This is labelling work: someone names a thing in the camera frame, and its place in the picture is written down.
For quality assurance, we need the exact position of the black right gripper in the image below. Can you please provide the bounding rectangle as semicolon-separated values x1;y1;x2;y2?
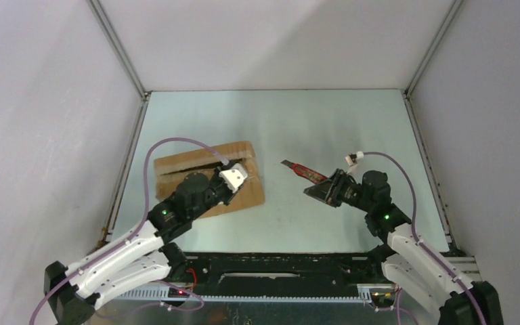
303;169;372;214

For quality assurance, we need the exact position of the red black utility knife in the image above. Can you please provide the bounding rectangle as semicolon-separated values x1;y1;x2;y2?
281;160;328;184

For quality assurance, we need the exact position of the brown cardboard express box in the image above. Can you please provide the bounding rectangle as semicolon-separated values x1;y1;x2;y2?
154;141;265;218

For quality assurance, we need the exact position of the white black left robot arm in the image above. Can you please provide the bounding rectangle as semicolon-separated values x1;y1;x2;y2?
44;168;248;324

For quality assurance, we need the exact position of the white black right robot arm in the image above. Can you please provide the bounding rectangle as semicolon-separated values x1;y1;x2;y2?
304;169;504;324

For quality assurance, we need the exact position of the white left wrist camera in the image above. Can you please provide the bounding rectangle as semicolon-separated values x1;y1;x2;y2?
219;163;248;193

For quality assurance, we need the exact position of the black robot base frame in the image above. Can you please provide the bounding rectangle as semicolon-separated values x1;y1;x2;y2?
107;242;458;311

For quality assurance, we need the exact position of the aluminium left corner post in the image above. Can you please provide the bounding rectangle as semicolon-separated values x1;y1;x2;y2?
87;0;148;100

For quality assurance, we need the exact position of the aluminium corner post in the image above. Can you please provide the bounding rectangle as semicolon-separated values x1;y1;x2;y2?
87;0;148;100
404;0;465;98

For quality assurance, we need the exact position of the aluminium right corner post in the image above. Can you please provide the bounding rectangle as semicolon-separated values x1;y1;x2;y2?
404;0;465;98

